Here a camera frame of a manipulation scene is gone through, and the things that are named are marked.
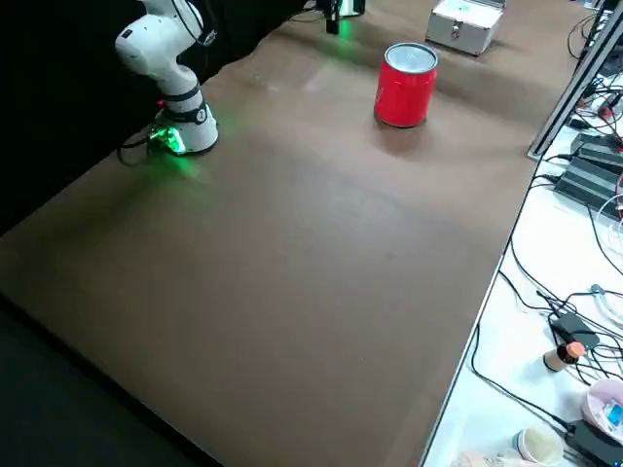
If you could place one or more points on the red push-button trash can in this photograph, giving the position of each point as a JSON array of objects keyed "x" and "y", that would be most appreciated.
[{"x": 404, "y": 97}]

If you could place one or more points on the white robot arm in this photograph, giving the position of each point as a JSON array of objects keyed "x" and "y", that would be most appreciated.
[{"x": 151, "y": 53}]

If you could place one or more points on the silver aluminium case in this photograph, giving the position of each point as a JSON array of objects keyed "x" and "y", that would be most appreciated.
[{"x": 462, "y": 29}]

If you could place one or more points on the black power adapter brick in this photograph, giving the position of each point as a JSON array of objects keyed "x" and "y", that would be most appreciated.
[
  {"x": 584, "y": 182},
  {"x": 596, "y": 146}
]

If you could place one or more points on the small black charger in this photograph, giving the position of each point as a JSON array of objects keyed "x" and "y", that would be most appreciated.
[{"x": 572, "y": 326}]

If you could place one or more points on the small bottle with orange cap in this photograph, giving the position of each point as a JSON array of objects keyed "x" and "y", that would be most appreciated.
[{"x": 560, "y": 357}]

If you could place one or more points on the white round cup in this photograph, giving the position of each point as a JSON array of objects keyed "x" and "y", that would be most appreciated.
[{"x": 538, "y": 442}]

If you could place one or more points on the black power supply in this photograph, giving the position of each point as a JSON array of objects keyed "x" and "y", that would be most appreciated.
[{"x": 596, "y": 442}]

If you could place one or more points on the aluminium frame post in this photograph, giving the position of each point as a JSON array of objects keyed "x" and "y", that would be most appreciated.
[{"x": 560, "y": 114}]

